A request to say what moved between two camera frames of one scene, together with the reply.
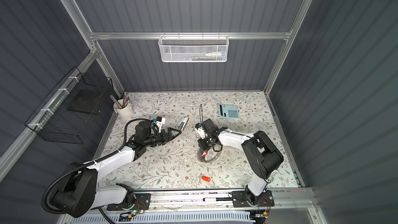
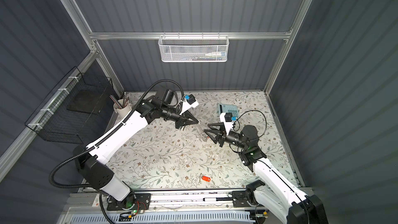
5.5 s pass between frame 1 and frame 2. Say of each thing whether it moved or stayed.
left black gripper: moved
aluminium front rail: stayed
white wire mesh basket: stayed
